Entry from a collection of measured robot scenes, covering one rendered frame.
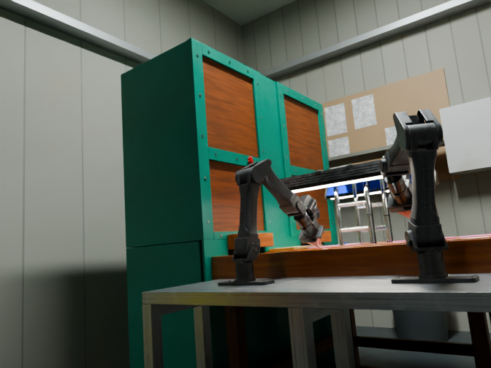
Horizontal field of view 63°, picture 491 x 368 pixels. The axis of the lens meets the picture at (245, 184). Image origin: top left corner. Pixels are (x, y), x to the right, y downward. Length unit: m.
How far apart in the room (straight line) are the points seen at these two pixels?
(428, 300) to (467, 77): 3.11
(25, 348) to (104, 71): 1.99
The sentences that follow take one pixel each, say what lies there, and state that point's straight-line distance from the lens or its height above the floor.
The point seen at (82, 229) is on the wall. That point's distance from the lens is 2.99.
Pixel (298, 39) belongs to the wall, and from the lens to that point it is 4.67.
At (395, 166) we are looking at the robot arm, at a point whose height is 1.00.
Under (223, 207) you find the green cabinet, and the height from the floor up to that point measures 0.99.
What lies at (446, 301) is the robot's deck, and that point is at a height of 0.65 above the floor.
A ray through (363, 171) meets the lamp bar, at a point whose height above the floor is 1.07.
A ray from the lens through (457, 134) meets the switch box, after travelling 3.61.
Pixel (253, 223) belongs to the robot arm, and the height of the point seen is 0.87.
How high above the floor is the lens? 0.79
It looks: 9 degrees up
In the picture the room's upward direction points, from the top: 4 degrees counter-clockwise
